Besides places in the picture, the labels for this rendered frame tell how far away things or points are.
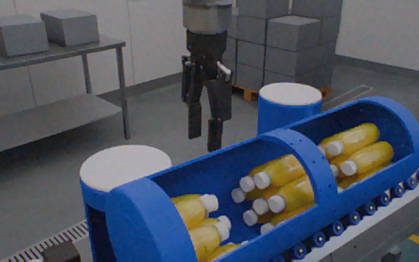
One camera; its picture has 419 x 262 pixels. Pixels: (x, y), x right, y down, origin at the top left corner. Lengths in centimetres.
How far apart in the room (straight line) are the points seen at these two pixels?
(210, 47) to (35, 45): 266
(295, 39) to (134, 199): 348
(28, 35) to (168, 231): 268
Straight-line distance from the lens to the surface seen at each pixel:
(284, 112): 177
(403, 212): 145
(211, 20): 71
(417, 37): 580
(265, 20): 431
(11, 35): 325
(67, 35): 340
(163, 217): 75
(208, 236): 85
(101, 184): 120
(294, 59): 417
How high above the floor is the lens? 167
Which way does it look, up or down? 26 degrees down
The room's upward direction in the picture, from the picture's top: straight up
